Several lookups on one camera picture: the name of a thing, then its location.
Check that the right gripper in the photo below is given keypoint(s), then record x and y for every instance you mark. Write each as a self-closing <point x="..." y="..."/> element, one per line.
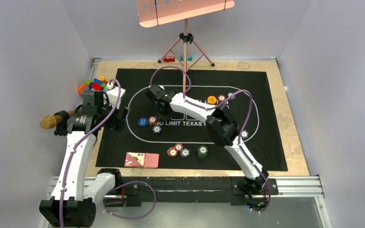
<point x="161" y="116"/>

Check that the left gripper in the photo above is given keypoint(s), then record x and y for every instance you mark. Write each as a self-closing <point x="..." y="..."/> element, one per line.
<point x="116" y="124"/>

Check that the single red poker chip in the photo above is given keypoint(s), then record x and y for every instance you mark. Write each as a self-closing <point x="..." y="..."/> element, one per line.
<point x="152" y="120"/>

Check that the blue small blind button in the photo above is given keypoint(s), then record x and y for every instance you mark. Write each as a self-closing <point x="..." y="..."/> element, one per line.
<point x="143" y="121"/>

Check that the playing card deck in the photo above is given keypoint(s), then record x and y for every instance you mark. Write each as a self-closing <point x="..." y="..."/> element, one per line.
<point x="141" y="160"/>

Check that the yellow big blind button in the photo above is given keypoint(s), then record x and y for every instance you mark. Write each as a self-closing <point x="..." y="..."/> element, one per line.
<point x="212" y="100"/>

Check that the red poker chip stack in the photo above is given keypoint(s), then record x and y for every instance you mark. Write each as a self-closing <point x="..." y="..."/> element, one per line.
<point x="172" y="152"/>

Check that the blue poker chip stack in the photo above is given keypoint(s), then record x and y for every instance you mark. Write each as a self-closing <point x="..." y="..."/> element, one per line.
<point x="185" y="152"/>

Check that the green poker chip stack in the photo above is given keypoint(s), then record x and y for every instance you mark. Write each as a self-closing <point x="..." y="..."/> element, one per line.
<point x="202" y="151"/>

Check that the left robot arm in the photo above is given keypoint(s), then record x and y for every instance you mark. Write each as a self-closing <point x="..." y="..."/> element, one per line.
<point x="71" y="203"/>

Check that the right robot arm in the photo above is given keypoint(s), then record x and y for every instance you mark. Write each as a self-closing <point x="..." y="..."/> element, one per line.
<point x="222" y="128"/>

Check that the red toy block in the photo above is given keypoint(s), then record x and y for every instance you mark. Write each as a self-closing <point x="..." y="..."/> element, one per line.
<point x="169" y="59"/>

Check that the colourful toy block stack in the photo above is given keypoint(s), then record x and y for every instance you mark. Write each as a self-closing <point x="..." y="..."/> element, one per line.
<point x="98" y="84"/>

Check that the orange tape roll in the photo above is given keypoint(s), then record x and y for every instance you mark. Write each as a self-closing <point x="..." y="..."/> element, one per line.
<point x="82" y="88"/>

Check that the black poker table mat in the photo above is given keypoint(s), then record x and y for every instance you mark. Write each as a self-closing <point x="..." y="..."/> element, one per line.
<point x="256" y="111"/>

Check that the gold microphone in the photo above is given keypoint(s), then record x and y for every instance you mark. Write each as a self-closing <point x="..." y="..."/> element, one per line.
<point x="52" y="121"/>

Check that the pink music stand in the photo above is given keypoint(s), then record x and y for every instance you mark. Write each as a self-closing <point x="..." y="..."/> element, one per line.
<point x="152" y="13"/>

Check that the aluminium rail frame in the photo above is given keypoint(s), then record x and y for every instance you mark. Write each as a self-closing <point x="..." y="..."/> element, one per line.
<point x="165" y="189"/>

